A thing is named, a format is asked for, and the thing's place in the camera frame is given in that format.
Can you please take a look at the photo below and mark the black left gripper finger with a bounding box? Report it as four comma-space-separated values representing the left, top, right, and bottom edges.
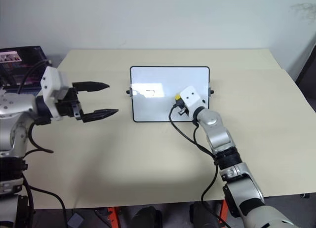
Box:
72, 81, 111, 94
81, 109, 119, 123

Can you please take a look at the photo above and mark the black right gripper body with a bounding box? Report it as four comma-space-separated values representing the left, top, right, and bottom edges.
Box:
182, 102, 193, 116

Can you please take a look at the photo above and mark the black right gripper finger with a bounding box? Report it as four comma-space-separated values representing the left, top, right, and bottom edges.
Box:
172, 100, 186, 115

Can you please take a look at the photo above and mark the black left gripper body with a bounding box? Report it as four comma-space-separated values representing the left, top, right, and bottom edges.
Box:
55, 86, 86, 122

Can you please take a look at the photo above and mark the black-framed tabletop whiteboard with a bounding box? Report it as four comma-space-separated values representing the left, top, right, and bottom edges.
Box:
125, 66, 215, 123

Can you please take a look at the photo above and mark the open dark laptop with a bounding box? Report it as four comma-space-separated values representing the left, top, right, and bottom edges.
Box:
0, 45, 51, 95

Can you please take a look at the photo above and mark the dark rounded shape under table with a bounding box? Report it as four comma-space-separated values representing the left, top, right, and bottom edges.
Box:
132, 205, 163, 228
189, 200, 223, 228

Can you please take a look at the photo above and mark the small grey box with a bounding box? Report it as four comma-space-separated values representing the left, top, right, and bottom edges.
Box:
68, 213, 84, 228

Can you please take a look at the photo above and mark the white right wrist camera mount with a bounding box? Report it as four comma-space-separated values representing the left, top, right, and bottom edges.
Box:
179, 85, 206, 110

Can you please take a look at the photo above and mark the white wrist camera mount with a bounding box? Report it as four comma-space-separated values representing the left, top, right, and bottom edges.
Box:
40, 66, 72, 120
179, 85, 206, 110

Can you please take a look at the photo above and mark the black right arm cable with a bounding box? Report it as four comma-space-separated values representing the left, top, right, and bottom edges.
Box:
168, 107, 232, 228

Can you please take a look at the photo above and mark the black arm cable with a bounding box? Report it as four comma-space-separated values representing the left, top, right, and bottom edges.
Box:
17, 59, 68, 228
168, 107, 232, 228

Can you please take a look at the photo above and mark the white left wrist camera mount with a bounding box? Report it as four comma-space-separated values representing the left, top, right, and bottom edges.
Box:
40, 66, 72, 120

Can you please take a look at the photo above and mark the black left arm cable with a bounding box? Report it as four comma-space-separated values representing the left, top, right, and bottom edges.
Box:
17, 59, 68, 228

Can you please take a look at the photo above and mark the red-orange frame leg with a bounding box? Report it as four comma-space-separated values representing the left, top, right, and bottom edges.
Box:
107, 207, 121, 228
221, 200, 230, 220

